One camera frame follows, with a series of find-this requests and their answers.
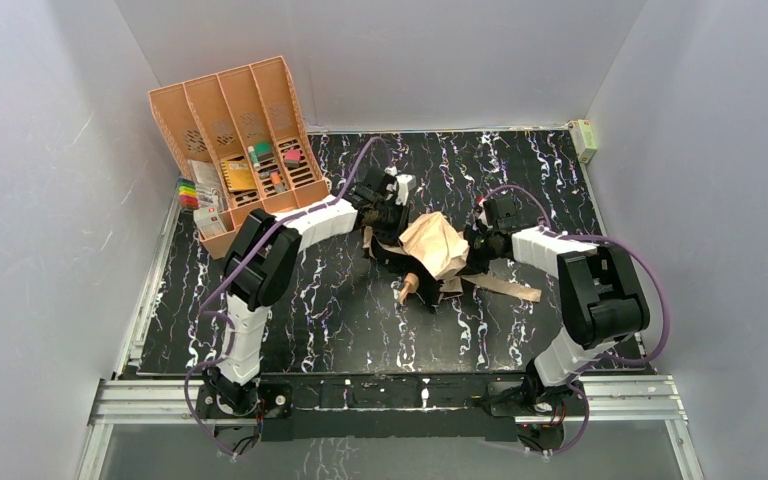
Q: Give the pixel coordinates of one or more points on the pink black eraser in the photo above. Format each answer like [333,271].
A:
[293,158]

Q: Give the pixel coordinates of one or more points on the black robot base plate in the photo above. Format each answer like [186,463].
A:
[365,406]

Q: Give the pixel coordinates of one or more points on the colourful marker set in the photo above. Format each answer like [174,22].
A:
[187,194]

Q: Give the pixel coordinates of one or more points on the white paper card pack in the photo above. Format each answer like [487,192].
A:
[204,174]

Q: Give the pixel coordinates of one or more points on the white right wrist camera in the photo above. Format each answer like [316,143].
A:
[501,214]

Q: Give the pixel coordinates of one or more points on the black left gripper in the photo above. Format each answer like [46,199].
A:
[388,250]

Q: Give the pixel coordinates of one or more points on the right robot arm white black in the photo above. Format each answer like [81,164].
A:
[601,302]

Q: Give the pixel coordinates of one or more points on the green white box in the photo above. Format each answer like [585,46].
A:
[584,140]

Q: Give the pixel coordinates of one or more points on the orange plastic file organizer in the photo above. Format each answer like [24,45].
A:
[217,116]

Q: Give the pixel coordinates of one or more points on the white red small box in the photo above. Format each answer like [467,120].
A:
[209,222]

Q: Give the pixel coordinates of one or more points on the green white glue stick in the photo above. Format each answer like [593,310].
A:
[253,158]

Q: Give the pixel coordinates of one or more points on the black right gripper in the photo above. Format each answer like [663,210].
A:
[475,245]

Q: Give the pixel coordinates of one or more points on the beige folding umbrella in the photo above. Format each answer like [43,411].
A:
[431,260]

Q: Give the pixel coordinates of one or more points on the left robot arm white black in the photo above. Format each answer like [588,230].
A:
[260,263]

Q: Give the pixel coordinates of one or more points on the yellow notebook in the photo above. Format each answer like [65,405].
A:
[237,175]

